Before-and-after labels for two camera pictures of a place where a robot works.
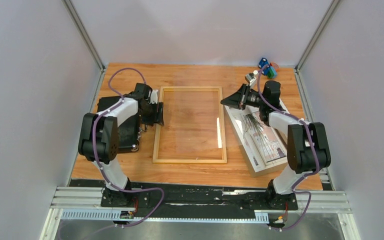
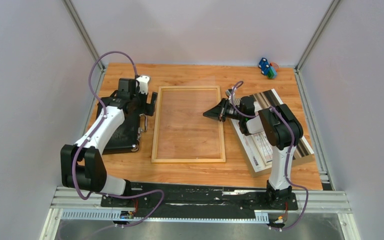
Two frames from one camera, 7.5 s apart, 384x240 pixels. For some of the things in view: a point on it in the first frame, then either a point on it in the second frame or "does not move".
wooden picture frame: x=223 y=143 does not move
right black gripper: x=239 y=99 to x=218 y=112
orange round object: x=275 y=65 does not move
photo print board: x=263 y=148 does not move
